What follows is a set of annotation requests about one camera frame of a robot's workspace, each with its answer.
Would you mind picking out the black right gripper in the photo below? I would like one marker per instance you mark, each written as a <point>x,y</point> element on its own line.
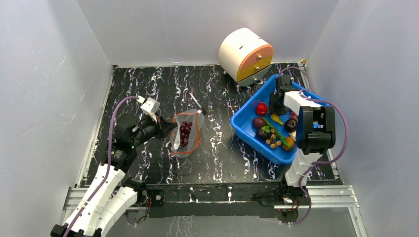
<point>279,104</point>

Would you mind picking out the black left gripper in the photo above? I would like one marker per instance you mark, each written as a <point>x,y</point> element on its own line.
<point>163,126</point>

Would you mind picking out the yellow banana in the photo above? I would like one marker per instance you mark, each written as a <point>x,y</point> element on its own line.
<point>275,118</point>

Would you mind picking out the red strawberry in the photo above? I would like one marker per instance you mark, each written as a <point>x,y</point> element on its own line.
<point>261,109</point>

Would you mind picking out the dark purple grape bunch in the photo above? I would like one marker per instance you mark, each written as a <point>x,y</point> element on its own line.
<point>185,130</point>

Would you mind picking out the light purple grape bunch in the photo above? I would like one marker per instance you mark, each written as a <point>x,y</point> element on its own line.
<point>293,116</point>

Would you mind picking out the clear zip top bag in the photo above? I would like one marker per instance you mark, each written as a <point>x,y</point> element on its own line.
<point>197,119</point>

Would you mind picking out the dark plum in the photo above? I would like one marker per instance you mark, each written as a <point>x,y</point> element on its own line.
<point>290,126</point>

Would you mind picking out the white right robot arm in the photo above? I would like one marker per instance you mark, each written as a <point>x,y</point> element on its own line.
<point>313,132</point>

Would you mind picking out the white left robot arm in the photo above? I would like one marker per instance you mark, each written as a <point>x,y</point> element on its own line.
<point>109,196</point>

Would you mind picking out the purple mangosteen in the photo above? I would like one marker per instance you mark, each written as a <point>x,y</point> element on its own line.
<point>258,122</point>

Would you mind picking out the dark mangosteen green leaves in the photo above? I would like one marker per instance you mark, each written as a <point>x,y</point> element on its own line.
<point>264,133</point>

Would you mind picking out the blue plastic bin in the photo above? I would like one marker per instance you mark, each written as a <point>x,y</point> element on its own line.
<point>241,121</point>

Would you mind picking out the white garlic bulb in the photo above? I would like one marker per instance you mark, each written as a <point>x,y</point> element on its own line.
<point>293,135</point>

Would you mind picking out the orange brown fruit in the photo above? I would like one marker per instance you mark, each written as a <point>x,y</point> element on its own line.
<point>291,142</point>

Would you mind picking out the black white marker pen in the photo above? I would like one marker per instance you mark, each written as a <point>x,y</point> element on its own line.
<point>198,104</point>

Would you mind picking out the white round drawer cabinet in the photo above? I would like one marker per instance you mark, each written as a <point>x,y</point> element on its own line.
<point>245,56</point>

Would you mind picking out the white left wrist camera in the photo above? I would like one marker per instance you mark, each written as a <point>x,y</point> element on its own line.
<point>149,107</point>

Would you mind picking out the aluminium frame rail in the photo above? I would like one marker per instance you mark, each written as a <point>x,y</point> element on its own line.
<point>321,196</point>

